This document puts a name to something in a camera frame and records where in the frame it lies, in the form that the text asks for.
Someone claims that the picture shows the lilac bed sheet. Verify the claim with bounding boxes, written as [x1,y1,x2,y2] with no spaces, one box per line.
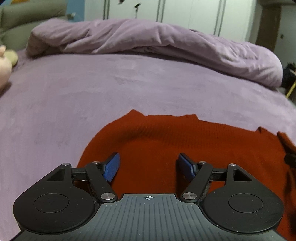
[1,54,295,240]

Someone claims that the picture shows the lilac rumpled duvet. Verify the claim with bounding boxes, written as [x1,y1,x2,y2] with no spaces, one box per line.
[26,19,283,88]

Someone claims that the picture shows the black clothes pile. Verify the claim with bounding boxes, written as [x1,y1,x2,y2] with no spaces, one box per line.
[281,63,295,90]

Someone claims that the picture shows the grey green headboard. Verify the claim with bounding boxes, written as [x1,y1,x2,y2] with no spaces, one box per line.
[1,1,68,51]

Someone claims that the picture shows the rust red knit cardigan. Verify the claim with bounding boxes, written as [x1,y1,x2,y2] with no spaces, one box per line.
[78,110,295,240]

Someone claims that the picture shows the yellow metal side table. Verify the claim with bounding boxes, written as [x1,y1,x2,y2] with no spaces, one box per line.
[286,69,296,98]

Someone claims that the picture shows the pink plush toy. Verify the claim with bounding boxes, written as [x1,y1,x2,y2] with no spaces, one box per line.
[0,45,18,91]

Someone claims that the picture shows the white wardrobe doors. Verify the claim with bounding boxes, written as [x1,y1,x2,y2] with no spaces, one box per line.
[84,0,256,42]

